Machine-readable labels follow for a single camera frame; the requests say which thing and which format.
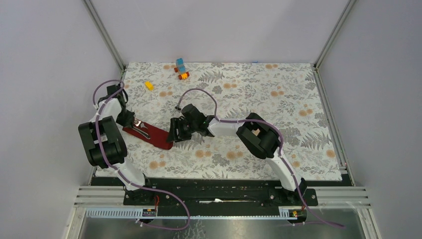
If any silver fork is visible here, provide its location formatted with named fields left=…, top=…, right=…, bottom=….
left=132, top=119, right=151, bottom=139

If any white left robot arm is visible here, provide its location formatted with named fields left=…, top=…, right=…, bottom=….
left=78, top=82, right=154, bottom=205

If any blue orange toy car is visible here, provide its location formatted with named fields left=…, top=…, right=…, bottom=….
left=174, top=58, right=190, bottom=80

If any right aluminium frame post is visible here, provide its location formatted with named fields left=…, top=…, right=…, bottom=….
left=314, top=0, right=358, bottom=71

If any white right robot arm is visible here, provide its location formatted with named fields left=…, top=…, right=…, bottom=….
left=166, top=104, right=307, bottom=205

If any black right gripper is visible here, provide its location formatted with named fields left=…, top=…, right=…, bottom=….
left=166, top=118, right=198, bottom=143

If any slotted cable duct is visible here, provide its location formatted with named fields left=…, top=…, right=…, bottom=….
left=86, top=208, right=299, bottom=221

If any yellow toy block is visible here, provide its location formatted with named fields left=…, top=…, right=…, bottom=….
left=145, top=82, right=154, bottom=91

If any aluminium frame post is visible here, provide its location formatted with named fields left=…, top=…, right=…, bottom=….
left=314, top=0, right=358, bottom=71
left=82, top=0, right=126, bottom=72

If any red cloth napkin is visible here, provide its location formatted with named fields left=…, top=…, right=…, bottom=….
left=123, top=122, right=173, bottom=150

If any left aluminium frame post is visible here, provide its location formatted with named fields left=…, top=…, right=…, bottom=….
left=82, top=0, right=126, bottom=72

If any floral patterned tablecloth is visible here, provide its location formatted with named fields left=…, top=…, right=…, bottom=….
left=122, top=62, right=341, bottom=181

